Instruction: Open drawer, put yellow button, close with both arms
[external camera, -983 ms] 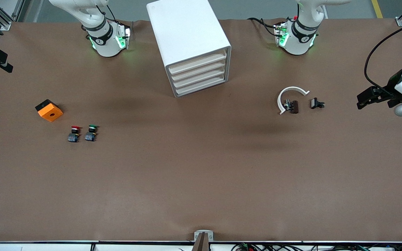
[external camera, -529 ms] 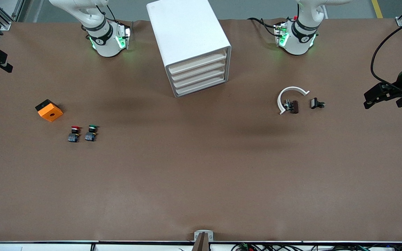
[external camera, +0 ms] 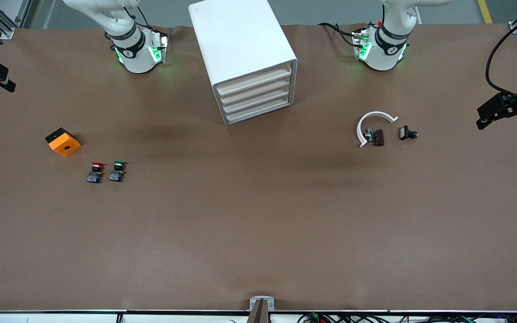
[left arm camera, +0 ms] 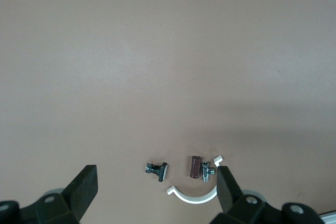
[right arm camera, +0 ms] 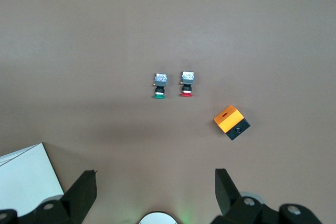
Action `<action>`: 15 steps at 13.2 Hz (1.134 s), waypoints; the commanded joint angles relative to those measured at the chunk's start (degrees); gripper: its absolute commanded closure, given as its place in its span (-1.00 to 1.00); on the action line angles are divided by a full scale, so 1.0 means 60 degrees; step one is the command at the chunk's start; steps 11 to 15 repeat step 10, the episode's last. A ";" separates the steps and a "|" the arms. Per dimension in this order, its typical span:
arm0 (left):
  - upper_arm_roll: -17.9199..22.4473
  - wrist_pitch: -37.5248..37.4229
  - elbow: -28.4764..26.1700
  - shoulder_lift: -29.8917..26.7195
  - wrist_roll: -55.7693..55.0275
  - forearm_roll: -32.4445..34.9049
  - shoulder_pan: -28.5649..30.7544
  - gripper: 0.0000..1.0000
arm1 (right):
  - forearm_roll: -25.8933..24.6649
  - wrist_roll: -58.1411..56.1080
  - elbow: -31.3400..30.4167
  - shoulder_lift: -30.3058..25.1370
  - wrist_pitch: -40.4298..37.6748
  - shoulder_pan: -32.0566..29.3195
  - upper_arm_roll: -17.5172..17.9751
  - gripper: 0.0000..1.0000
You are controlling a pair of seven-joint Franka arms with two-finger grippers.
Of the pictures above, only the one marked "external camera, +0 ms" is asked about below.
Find red push button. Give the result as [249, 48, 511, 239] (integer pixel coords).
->
[87, 161, 105, 184]

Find green push button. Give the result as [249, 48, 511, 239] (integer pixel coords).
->
[109, 160, 127, 183]

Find orange black box with hole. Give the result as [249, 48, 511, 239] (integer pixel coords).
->
[45, 128, 82, 157]

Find small dark brown component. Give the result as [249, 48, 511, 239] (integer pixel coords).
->
[364, 128, 385, 147]

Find brown paper table cover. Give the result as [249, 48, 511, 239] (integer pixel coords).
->
[0, 22, 517, 312]

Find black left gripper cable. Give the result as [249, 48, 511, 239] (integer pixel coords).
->
[486, 0, 517, 97]

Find white curved plastic ring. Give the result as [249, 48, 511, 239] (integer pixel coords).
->
[357, 111, 399, 148]

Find black arm base cable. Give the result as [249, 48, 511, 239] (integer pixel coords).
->
[318, 22, 359, 48]

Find tangled black cables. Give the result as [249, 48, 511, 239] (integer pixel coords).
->
[297, 312, 517, 323]

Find grey metal table bracket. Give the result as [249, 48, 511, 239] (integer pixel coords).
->
[250, 296, 275, 311]

